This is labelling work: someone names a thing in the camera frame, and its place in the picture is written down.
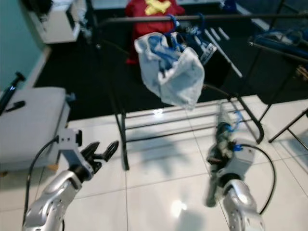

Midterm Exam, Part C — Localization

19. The yellow cloth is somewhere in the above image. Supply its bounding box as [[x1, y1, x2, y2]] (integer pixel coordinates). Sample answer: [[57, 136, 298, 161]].
[[144, 0, 172, 16]]

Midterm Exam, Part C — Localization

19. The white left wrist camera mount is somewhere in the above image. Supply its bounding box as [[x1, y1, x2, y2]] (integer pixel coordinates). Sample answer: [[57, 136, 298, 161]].
[[57, 128, 84, 167]]

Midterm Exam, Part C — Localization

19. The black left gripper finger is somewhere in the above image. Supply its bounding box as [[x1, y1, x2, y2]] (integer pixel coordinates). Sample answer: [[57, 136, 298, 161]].
[[81, 141, 101, 162], [99, 140, 120, 163]]

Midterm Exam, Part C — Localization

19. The white shelf unit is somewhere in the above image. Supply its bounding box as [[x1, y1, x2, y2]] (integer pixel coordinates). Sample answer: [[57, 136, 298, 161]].
[[31, 0, 85, 44]]

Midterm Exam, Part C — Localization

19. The light washed denim garment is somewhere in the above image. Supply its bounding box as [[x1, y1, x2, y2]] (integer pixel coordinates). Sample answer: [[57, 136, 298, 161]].
[[133, 31, 205, 109]]

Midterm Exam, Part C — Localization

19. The black floor carpet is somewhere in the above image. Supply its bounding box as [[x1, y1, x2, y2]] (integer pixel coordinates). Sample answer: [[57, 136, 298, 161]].
[[29, 5, 308, 119]]

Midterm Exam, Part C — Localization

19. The red shirt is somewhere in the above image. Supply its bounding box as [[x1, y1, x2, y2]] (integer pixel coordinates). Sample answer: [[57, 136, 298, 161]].
[[125, 0, 186, 66]]

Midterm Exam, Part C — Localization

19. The blue hanger bundle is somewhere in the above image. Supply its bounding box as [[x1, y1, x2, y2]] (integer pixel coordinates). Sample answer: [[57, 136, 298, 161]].
[[252, 27, 308, 51]]

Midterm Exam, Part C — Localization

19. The black folding rack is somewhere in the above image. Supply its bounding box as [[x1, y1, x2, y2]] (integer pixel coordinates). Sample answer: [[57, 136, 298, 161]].
[[247, 26, 308, 143]]

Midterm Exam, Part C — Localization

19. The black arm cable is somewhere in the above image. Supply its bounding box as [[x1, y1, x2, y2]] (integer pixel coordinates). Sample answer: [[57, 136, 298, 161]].
[[240, 143, 278, 215], [21, 137, 61, 227]]

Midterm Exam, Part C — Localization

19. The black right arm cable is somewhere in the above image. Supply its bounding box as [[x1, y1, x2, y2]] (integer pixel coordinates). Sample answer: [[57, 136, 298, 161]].
[[240, 143, 278, 215]]

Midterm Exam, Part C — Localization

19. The black metal clothes rack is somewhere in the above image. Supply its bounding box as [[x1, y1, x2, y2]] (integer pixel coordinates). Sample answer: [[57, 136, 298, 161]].
[[98, 12, 308, 172]]

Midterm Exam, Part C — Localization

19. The black garment white lettered band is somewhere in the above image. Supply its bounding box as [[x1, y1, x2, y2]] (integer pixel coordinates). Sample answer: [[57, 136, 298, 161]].
[[187, 28, 232, 88]]

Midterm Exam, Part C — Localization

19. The small black remote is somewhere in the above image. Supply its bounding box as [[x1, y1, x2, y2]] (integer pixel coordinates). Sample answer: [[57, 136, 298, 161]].
[[4, 100, 26, 113]]

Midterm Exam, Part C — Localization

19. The grey cushioned ottoman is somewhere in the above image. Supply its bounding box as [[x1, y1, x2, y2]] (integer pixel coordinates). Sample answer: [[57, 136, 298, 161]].
[[0, 86, 71, 172]]

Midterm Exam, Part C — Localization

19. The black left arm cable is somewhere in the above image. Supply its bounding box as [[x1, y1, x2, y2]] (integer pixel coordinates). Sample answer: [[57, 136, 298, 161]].
[[21, 137, 61, 227]]

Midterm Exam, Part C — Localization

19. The black selfie stick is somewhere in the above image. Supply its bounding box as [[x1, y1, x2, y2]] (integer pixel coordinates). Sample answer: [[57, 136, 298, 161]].
[[0, 72, 26, 116]]

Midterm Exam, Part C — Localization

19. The black backpack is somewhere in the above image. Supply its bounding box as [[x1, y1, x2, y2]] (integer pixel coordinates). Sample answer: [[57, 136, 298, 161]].
[[21, 0, 51, 15]]

